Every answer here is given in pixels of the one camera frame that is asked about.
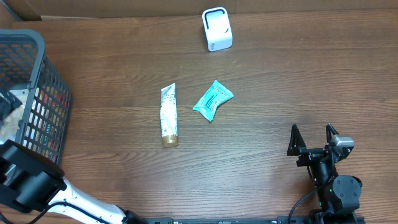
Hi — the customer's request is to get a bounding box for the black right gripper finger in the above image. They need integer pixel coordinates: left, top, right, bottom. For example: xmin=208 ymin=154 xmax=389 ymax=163
xmin=287 ymin=124 xmax=307 ymax=156
xmin=325 ymin=123 xmax=339 ymax=144

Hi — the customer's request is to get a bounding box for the teal wipes packet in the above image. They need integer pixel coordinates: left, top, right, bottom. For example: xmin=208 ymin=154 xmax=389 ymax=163
xmin=193 ymin=80 xmax=234 ymax=122

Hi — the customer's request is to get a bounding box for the white Pantene tube gold cap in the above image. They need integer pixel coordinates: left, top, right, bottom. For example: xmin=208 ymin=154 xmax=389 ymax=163
xmin=160 ymin=83 xmax=178 ymax=147

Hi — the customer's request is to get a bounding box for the clear beige zip pouch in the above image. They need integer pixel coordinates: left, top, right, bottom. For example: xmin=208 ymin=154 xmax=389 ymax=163
xmin=1 ymin=89 xmax=29 ymax=144

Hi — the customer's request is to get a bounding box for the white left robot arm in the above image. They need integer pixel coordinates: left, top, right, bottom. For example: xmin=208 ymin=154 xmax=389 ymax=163
xmin=1 ymin=139 xmax=146 ymax=223

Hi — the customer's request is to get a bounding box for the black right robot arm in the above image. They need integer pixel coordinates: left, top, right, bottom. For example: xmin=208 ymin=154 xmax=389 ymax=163
xmin=287 ymin=124 xmax=363 ymax=223

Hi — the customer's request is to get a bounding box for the white barcode scanner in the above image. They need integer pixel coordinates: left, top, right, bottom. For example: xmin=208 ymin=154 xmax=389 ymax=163
xmin=201 ymin=7 xmax=233 ymax=52

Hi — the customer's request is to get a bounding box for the dark grey plastic basket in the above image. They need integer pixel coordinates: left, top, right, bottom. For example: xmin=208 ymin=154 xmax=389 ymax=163
xmin=1 ymin=29 xmax=73 ymax=164

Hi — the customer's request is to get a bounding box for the red snack package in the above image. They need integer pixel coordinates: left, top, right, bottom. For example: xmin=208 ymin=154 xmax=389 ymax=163
xmin=33 ymin=93 xmax=68 ymax=155

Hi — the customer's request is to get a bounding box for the brown cardboard backdrop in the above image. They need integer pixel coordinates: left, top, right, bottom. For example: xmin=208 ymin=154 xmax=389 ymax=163
xmin=5 ymin=0 xmax=397 ymax=21

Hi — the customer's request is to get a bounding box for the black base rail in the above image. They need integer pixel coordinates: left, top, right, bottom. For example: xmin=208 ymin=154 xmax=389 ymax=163
xmin=136 ymin=215 xmax=366 ymax=224

